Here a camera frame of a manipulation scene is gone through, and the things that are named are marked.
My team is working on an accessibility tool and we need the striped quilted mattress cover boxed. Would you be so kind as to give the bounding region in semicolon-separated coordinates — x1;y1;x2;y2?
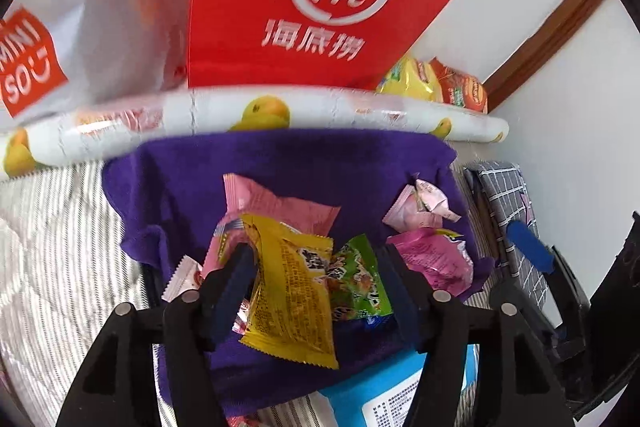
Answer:
0;141;501;427

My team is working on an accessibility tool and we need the grey checked fabric pouch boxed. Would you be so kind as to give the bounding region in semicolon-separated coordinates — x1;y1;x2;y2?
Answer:
462;160;548;309

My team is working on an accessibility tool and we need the pink white small candy packet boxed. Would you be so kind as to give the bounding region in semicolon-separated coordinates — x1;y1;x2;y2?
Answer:
162;256;203;303

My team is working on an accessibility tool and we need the yellow snack packet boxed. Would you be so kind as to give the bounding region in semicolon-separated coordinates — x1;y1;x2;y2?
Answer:
241;213;338;369

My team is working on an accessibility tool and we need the green candy packet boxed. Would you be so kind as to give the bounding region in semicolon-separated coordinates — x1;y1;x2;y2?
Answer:
326;234;393;324

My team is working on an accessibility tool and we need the purple towel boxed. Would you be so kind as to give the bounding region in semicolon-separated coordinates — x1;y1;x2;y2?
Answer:
102;129;466;416

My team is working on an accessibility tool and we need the duck print wrapping roll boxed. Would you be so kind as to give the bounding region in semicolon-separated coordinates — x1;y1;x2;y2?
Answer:
1;86;509;180

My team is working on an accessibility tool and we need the magenta snack packet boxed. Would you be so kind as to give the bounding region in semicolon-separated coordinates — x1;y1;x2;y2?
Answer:
386;228;474;297

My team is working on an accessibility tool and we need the light pink Wolong snack packet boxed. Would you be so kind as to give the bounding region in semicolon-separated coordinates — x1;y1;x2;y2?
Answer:
202;173;340;277

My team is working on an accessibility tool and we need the white Miniso plastic bag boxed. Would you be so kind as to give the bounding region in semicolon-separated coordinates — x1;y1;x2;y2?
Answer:
1;0;189;130

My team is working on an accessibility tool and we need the blue tissue box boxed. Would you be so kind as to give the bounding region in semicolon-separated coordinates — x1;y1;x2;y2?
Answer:
316;343;482;427

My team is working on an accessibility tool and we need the brown wooden door frame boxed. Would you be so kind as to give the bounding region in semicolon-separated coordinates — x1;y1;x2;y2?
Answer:
484;0;604;112

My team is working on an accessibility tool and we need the yellow chips bag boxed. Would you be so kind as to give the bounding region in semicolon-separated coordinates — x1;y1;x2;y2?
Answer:
376;55;444;103

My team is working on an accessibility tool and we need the orange chips bag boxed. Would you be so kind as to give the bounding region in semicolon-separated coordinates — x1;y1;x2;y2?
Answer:
430;57;488;114

